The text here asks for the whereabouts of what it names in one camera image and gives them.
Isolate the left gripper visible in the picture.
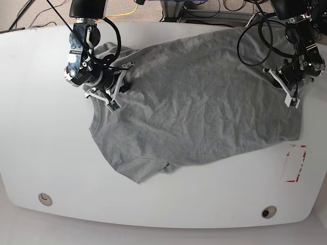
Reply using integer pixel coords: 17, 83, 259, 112
263, 65, 314, 98

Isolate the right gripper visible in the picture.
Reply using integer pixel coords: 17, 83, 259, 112
84, 62, 135, 105

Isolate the grey t-shirt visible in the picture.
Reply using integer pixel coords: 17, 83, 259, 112
89, 28, 302, 183

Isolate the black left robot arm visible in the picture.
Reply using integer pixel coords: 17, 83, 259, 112
264, 1, 326, 107

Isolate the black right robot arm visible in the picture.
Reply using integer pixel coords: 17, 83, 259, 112
64, 0, 134, 112

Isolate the red tape rectangle marking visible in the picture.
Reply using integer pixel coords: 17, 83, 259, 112
284, 144, 307, 183

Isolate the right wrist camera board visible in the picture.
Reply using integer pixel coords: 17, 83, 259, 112
106, 100, 121, 113

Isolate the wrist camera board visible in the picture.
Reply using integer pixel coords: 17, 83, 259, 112
284, 95, 300, 109
106, 100, 121, 113

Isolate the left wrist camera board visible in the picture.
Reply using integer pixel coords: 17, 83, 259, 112
284, 95, 300, 109

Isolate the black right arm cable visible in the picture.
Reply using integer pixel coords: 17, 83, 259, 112
90, 16, 128, 72

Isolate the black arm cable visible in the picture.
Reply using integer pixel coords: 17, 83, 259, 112
236, 0, 297, 66
90, 16, 128, 72

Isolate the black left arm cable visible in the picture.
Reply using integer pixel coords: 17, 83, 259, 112
236, 0, 297, 66

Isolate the yellow cable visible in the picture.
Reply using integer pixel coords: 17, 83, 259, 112
103, 3, 139, 19

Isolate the right table cable grommet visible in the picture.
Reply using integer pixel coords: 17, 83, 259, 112
261, 206, 277, 219

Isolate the table cable grommet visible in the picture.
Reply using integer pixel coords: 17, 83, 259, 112
38, 193, 53, 207
261, 206, 277, 219

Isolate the left table cable grommet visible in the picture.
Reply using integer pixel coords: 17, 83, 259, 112
38, 193, 53, 207

